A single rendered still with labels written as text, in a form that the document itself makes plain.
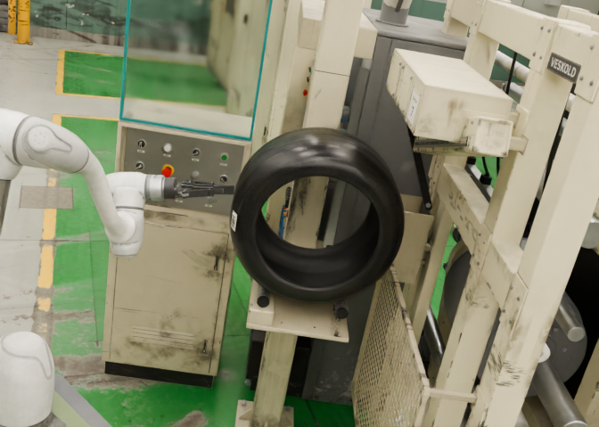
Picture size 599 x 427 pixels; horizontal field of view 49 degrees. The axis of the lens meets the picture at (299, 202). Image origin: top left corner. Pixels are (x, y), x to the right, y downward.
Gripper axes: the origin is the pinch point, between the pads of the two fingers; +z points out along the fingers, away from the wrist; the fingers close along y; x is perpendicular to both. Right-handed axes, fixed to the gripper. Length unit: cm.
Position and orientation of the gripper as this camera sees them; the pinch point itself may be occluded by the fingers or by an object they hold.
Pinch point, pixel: (224, 189)
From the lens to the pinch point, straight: 228.1
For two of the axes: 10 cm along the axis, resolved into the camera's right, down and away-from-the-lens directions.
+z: 10.0, 0.3, 0.1
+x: -0.3, 9.3, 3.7
